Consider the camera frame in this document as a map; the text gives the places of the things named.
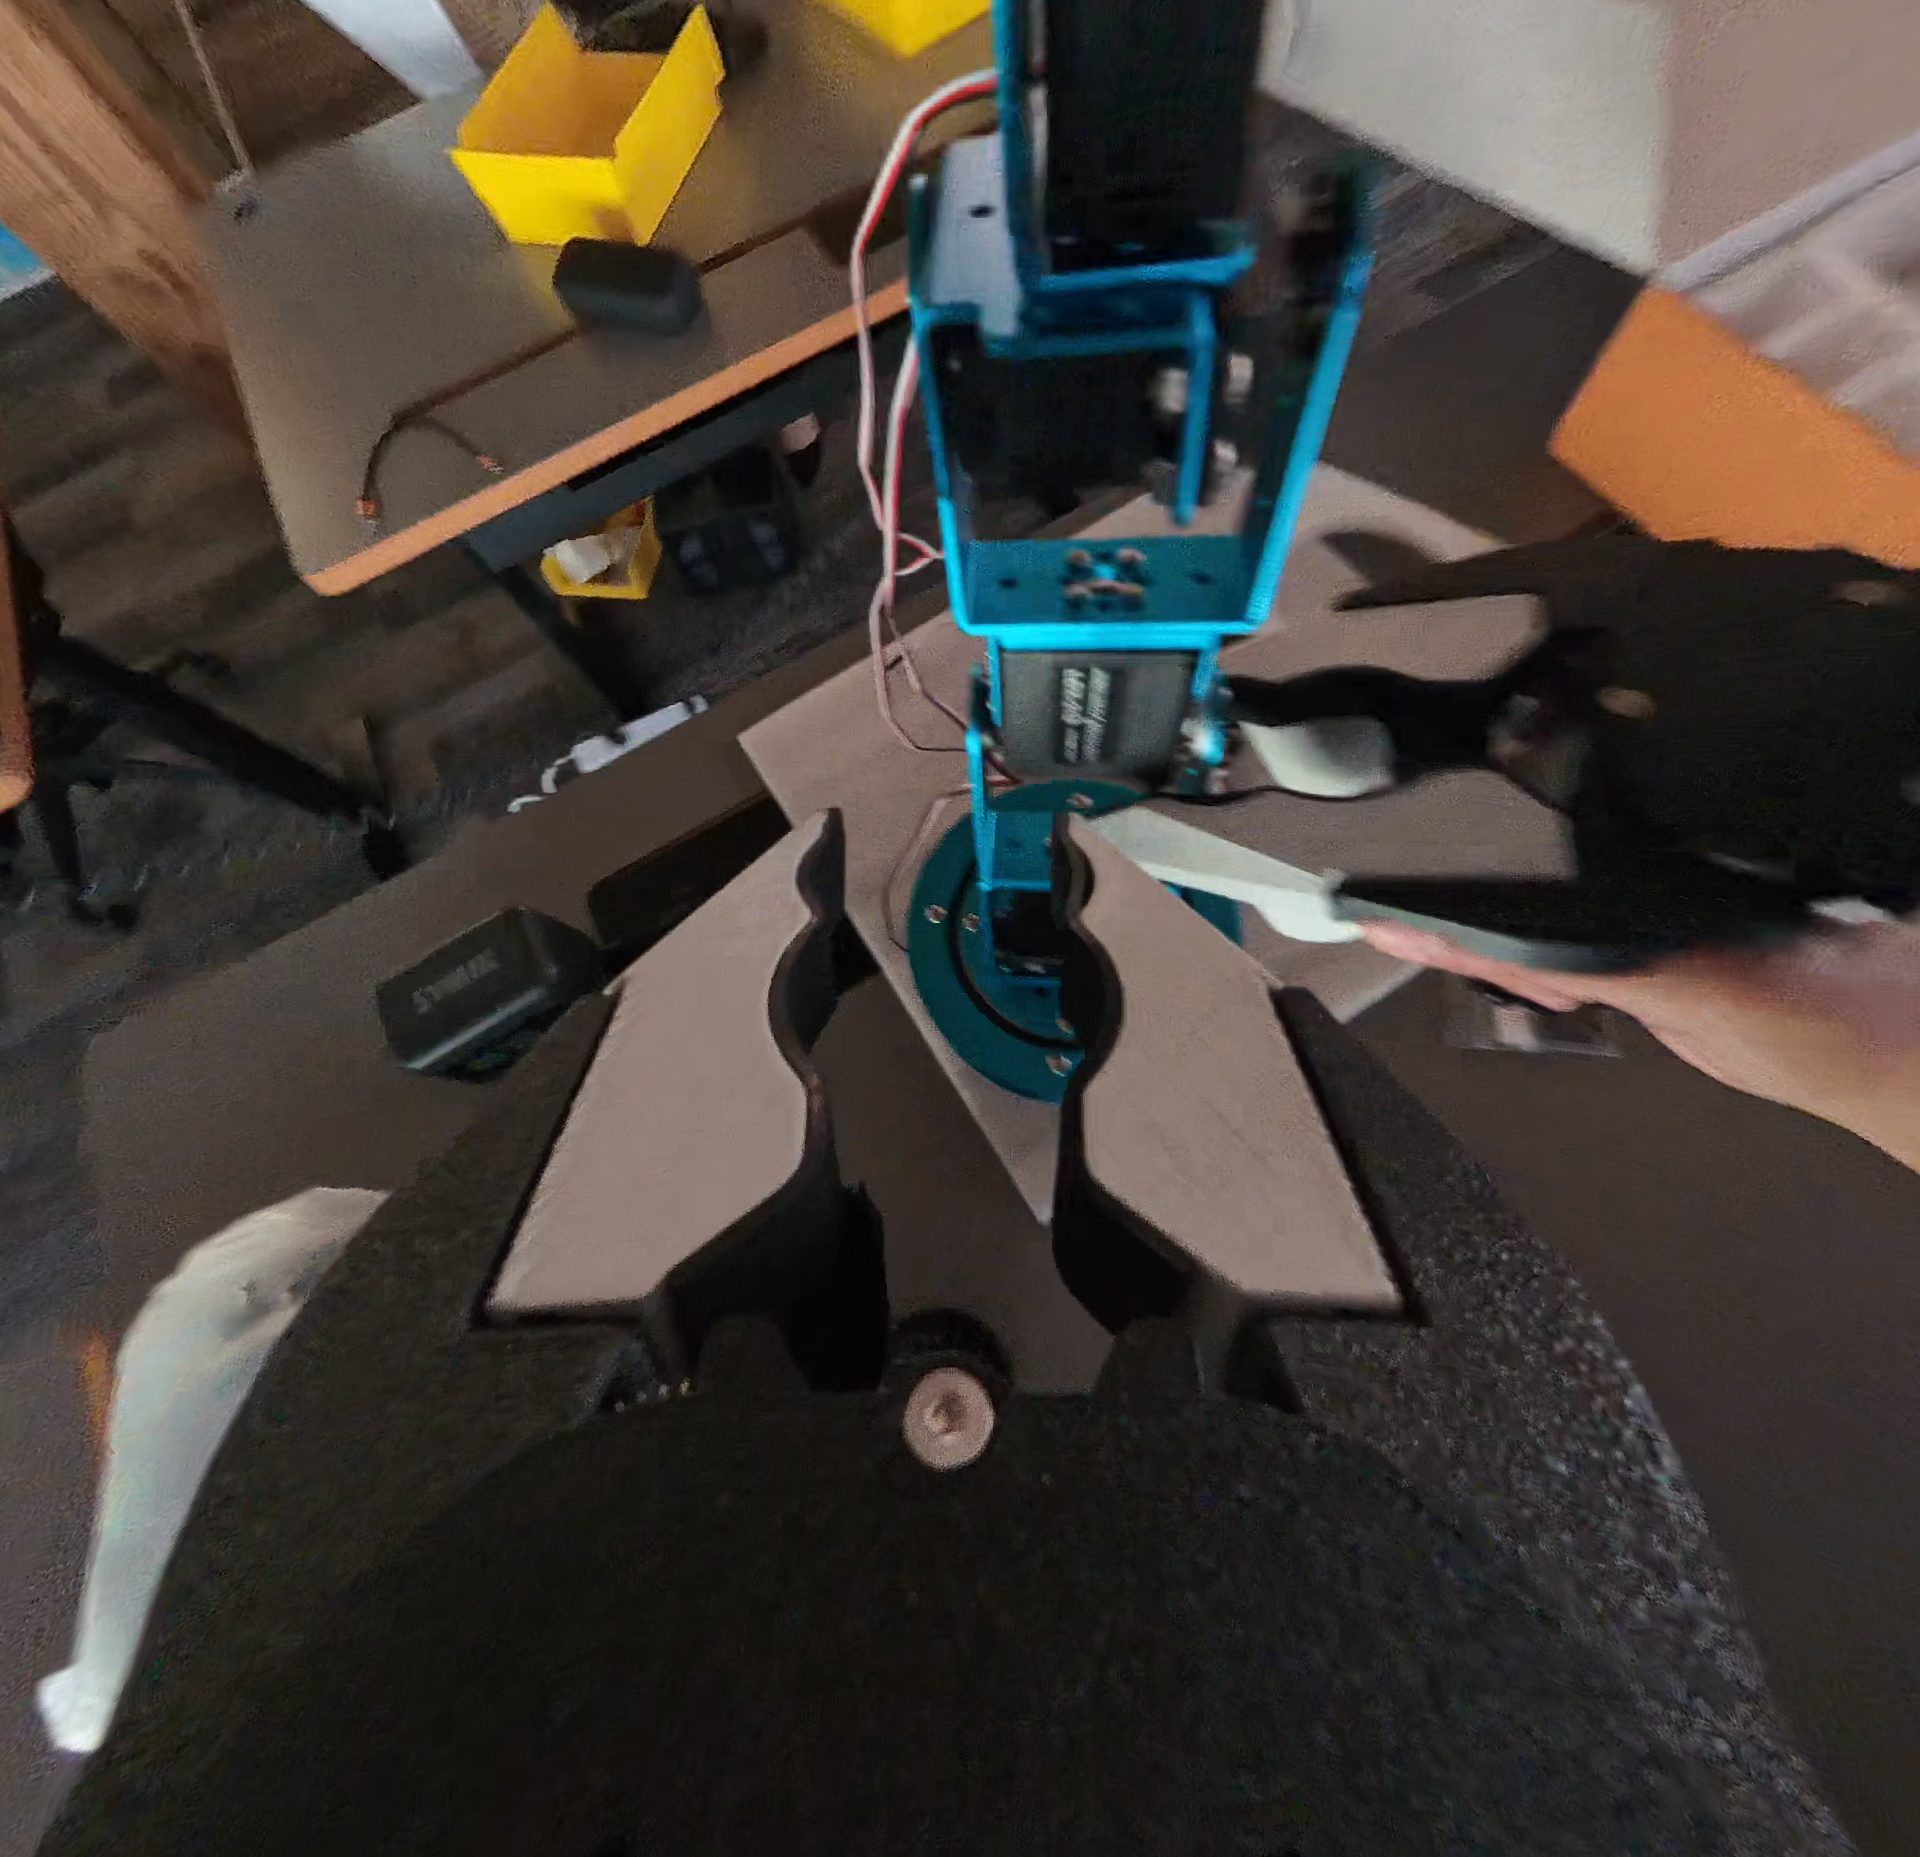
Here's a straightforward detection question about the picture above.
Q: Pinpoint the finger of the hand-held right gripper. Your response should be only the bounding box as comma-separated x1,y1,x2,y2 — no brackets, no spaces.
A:
1109,807,1371,946
1228,633,1549,801

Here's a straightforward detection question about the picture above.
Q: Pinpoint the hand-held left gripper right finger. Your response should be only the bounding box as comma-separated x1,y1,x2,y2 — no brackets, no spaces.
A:
1049,811,1405,1317

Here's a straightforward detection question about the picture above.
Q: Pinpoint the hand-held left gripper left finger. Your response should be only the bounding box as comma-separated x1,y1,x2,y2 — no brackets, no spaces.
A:
484,811,888,1325

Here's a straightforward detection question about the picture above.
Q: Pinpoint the blue toy robot arm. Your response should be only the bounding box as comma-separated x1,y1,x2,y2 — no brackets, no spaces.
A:
900,0,1381,1110

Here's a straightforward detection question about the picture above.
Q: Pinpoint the white foam insert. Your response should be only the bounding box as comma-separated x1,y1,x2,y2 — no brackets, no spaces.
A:
1657,137,1920,432

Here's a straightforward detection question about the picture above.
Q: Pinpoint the person's right hand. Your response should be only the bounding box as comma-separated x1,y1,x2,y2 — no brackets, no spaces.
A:
1360,905,1920,1173

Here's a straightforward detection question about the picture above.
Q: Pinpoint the white foam sheet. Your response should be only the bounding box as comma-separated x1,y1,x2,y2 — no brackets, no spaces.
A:
742,460,1576,1227

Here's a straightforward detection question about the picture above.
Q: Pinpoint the white power strip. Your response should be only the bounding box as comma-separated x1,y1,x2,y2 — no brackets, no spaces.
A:
507,694,710,817

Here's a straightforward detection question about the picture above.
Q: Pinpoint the white crumpled wrap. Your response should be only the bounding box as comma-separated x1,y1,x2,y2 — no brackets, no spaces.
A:
38,1188,396,1757

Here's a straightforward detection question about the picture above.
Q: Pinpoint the small yellow bin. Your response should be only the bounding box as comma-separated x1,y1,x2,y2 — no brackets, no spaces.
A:
538,504,662,602

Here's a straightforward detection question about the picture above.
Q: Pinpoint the black equipment box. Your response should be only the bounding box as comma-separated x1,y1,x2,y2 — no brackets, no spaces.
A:
659,453,807,594

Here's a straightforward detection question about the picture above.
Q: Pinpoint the black zip case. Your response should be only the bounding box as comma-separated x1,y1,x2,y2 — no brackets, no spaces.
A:
550,237,705,336

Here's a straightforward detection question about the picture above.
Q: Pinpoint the wooden pillar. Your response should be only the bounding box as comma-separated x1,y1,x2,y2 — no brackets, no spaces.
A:
0,0,233,389

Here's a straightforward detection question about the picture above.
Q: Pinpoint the red white servo cable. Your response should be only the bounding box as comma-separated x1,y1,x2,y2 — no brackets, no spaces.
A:
846,72,1004,762

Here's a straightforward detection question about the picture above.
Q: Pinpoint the thin black jumper cable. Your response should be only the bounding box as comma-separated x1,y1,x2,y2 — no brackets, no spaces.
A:
355,407,503,525

